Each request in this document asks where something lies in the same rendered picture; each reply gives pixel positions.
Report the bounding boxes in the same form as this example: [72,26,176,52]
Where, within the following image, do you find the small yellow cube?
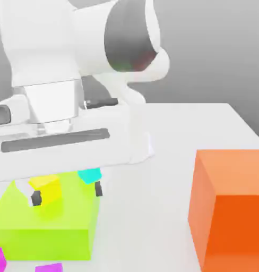
[28,174,63,206]

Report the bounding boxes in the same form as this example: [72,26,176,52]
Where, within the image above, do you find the small purple cube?
[35,262,64,272]

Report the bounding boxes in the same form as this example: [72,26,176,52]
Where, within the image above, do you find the large lime green box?
[0,169,101,262]

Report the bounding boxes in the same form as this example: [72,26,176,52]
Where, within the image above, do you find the large orange box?
[187,149,259,272]

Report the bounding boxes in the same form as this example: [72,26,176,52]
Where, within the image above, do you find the small cyan cube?
[77,167,102,185]

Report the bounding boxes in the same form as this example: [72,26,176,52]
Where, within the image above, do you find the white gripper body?
[0,103,131,183]

